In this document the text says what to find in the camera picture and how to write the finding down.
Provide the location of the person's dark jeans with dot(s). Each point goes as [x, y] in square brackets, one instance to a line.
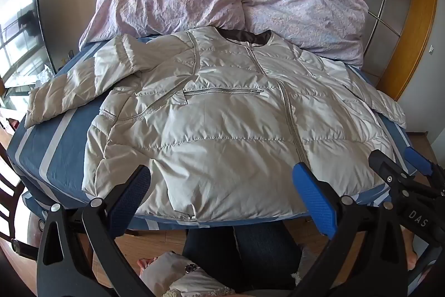
[250, 255]

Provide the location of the person's right hand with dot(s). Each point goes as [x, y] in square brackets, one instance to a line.
[411, 253]

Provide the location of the person's white coat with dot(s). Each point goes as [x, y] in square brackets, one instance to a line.
[180, 278]

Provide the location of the dark wooden chair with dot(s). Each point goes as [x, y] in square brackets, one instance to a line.
[10, 199]

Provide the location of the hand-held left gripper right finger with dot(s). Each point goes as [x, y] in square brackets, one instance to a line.
[313, 194]

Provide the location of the flat screen television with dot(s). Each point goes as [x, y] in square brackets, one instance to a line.
[21, 36]

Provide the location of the light grey puffer jacket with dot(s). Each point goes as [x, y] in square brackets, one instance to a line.
[215, 116]

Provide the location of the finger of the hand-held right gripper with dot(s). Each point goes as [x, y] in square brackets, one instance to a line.
[419, 159]
[384, 164]

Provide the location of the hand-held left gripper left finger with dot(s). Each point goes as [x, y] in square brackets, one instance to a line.
[136, 191]

